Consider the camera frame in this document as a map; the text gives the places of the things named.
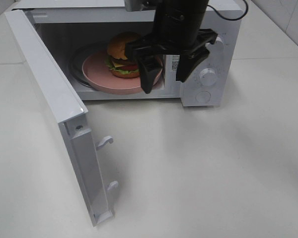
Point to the toy burger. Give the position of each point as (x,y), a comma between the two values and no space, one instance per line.
(118,64)

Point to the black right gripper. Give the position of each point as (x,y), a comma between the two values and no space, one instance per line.
(147,47)

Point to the glass microwave turntable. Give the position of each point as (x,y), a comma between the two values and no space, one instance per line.
(76,61)

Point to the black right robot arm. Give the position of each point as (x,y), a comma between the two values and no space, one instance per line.
(176,31)

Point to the white microwave oven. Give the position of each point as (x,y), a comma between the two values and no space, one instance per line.
(64,45)

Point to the white microwave door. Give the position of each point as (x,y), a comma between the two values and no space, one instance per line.
(66,114)

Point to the white power knob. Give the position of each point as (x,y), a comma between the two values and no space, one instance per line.
(219,41)

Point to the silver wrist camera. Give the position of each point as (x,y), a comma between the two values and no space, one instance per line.
(136,5)

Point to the pink plate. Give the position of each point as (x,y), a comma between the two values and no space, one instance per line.
(99,76)

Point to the white timer knob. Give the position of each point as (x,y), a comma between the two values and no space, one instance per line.
(208,77)

